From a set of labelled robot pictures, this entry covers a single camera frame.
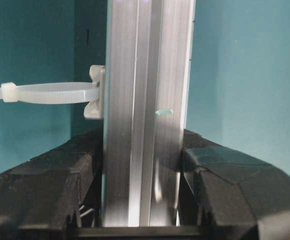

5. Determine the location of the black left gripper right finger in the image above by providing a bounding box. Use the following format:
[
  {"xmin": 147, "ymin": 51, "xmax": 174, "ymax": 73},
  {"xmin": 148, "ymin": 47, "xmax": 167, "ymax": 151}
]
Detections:
[{"xmin": 178, "ymin": 130, "xmax": 290, "ymax": 240}]

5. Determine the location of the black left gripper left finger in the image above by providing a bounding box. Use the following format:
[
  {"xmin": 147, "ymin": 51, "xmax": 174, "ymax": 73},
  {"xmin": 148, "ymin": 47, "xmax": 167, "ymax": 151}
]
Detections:
[{"xmin": 0, "ymin": 128, "xmax": 103, "ymax": 240}]

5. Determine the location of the large silver aluminium rail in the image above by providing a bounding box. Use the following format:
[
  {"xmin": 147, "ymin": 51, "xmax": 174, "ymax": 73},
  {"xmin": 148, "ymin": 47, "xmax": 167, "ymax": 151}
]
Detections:
[{"xmin": 101, "ymin": 0, "xmax": 195, "ymax": 227}]

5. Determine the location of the left white zip tie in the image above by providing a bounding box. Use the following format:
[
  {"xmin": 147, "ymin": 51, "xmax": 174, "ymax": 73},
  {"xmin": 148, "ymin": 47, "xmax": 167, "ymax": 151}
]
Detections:
[{"xmin": 0, "ymin": 65, "xmax": 105, "ymax": 120}]

